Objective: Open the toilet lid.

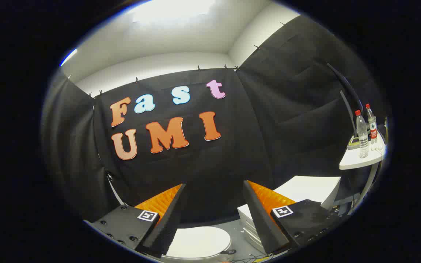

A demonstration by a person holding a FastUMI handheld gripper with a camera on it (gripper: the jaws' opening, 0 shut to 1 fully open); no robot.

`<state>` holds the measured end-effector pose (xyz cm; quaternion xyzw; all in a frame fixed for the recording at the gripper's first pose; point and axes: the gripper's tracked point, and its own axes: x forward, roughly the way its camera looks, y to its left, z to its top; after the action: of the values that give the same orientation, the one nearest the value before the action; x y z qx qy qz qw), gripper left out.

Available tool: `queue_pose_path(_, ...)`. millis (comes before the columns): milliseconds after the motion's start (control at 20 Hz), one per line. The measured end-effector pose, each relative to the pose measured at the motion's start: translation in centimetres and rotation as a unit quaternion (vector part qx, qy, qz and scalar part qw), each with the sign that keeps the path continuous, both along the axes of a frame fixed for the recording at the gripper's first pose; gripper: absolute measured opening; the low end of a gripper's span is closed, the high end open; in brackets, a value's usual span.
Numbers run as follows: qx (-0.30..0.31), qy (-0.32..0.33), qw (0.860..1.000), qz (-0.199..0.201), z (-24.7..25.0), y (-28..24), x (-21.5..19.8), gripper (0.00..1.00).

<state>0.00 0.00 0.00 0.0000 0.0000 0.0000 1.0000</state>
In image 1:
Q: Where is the water bottle with red label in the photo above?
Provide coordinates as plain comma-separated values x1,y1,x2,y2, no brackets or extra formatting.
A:
365,103,378,144

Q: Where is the tangle of black cables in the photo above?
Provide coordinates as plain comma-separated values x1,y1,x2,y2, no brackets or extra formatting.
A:
229,255,269,263

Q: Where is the white drawer cabinet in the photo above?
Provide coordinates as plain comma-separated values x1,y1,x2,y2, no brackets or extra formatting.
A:
237,176,342,254

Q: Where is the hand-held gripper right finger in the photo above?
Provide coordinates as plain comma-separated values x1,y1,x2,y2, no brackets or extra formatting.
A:
242,180,347,255

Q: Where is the white toilet lid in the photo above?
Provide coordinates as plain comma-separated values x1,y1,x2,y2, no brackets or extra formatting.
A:
166,226,232,260

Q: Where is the black curved rod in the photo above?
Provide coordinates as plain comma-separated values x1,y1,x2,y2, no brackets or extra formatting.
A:
327,63,364,112
340,91,357,136

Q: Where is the white side table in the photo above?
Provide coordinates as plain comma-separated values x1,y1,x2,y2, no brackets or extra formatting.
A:
339,126,388,214

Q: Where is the clear water bottle red cap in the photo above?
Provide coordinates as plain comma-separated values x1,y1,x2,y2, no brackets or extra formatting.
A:
355,110,369,159

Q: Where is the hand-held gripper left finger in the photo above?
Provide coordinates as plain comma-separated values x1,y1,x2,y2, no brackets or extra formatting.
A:
86,183,187,257

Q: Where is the black backdrop cloth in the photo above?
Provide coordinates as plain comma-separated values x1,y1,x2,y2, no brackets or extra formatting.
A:
41,15,392,225

